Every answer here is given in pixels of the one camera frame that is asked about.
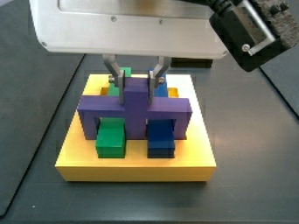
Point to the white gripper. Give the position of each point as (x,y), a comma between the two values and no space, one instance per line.
(127,27)

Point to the yellow slotted board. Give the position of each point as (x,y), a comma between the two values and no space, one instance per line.
(192,163)

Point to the blue long bar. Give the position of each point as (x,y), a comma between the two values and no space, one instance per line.
(160,144)

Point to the purple cross-shaped block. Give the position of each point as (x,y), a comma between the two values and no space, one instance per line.
(135,110)

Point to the green long bar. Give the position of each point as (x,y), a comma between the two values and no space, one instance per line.
(111,141)

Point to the black block holder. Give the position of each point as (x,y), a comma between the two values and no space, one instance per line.
(191,63)

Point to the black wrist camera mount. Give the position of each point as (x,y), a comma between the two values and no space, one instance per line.
(258,29)

